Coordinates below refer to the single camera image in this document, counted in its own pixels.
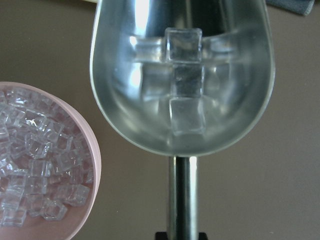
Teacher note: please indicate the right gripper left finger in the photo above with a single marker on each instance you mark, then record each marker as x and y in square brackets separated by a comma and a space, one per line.
[161, 235]

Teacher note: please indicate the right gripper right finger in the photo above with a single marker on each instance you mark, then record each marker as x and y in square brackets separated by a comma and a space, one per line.
[202, 236]

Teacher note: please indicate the pink bowl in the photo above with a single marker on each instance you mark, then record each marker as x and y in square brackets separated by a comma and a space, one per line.
[37, 228]

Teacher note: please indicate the steel ice scoop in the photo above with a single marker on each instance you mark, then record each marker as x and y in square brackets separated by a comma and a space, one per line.
[111, 65]

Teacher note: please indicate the ice cubes pile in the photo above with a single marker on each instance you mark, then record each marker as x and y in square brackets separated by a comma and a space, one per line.
[45, 162]

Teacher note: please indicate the grey folded cloth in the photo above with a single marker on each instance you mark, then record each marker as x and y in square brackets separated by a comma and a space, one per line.
[300, 7]

